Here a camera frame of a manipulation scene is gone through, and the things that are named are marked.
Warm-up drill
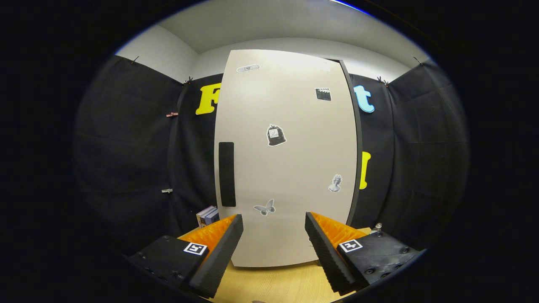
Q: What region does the black door handle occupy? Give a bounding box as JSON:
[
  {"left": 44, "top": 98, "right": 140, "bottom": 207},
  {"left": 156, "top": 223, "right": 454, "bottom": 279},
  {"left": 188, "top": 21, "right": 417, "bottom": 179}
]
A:
[{"left": 218, "top": 142, "right": 237, "bottom": 207}]

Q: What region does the grey shoe cabinet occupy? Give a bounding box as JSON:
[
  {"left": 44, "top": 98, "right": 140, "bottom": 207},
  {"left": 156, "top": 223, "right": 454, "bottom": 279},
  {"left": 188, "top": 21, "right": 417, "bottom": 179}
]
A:
[{"left": 338, "top": 59, "right": 364, "bottom": 228}]

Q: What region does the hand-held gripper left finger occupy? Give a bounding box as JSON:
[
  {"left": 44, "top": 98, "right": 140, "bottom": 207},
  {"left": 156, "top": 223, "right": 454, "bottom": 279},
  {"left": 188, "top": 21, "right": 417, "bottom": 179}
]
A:
[{"left": 126, "top": 214, "right": 244, "bottom": 299}]

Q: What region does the white spine book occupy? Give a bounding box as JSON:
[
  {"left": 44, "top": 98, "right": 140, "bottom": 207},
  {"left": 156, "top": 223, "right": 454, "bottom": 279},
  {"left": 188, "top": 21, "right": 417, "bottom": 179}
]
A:
[{"left": 196, "top": 205, "right": 215, "bottom": 228}]

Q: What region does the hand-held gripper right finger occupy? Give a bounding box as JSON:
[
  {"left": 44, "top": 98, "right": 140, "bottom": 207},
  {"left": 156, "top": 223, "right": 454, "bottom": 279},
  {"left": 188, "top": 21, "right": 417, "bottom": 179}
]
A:
[{"left": 305, "top": 212, "right": 422, "bottom": 296}]

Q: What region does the long ceiling light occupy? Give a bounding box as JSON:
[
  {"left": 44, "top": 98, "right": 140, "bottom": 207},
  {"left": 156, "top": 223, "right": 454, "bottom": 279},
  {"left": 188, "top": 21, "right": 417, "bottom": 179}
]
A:
[{"left": 333, "top": 0, "right": 371, "bottom": 16}]

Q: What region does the black backdrop cloth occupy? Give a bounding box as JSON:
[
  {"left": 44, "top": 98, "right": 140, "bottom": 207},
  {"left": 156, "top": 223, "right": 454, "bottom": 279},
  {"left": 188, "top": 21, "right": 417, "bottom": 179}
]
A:
[{"left": 72, "top": 55, "right": 470, "bottom": 254}]

